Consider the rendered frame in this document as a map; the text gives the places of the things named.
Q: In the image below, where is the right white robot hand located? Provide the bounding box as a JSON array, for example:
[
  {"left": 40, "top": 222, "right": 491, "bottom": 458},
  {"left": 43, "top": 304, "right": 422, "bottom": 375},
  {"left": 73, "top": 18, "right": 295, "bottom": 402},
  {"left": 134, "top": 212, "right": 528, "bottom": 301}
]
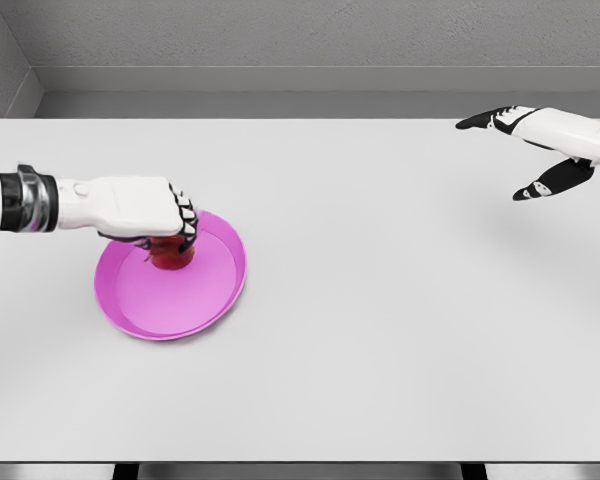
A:
[{"left": 455, "top": 105, "right": 600, "bottom": 202}]

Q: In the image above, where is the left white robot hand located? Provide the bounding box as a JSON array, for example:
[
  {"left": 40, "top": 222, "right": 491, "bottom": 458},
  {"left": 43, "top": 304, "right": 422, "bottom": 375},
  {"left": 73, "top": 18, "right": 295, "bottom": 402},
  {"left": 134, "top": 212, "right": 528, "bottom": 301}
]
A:
[{"left": 90, "top": 175, "right": 200, "bottom": 254}]

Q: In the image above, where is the red apple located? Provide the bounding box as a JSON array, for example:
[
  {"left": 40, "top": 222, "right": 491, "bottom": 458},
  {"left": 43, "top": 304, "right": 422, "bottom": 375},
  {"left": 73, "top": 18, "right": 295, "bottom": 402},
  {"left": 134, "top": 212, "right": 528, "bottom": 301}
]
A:
[{"left": 142, "top": 235, "right": 197, "bottom": 271}]

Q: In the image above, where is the pink round plate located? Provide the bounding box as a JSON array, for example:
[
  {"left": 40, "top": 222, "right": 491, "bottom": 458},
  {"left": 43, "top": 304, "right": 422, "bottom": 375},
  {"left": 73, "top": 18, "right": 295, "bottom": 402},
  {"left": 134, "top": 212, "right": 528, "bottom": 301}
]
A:
[{"left": 93, "top": 209, "right": 248, "bottom": 342}]

